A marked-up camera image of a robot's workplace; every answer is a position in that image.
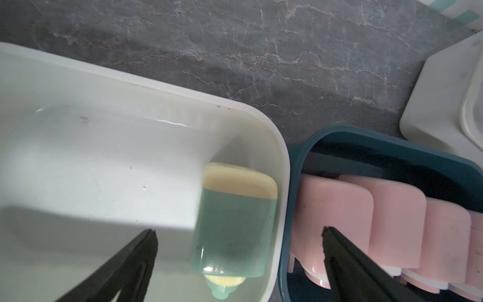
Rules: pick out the green pencil sharpener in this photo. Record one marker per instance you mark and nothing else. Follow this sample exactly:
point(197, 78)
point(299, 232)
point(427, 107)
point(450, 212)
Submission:
point(235, 219)

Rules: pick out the dark teal storage box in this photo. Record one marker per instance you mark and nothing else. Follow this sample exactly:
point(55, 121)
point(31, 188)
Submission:
point(350, 150)

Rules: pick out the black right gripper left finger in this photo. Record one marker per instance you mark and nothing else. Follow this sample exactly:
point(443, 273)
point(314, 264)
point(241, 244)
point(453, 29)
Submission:
point(124, 277)

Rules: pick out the white plastic storage box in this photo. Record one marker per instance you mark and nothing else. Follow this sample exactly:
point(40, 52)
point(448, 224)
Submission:
point(91, 157)

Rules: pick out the translucent plastic lidded case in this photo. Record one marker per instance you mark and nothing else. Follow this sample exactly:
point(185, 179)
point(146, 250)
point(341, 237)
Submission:
point(444, 110)

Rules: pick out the pink pencil sharpener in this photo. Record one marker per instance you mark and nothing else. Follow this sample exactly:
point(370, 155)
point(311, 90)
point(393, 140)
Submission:
point(471, 288)
point(397, 223)
point(323, 202)
point(445, 247)

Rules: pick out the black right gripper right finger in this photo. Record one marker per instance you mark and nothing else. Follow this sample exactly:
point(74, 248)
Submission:
point(353, 276)

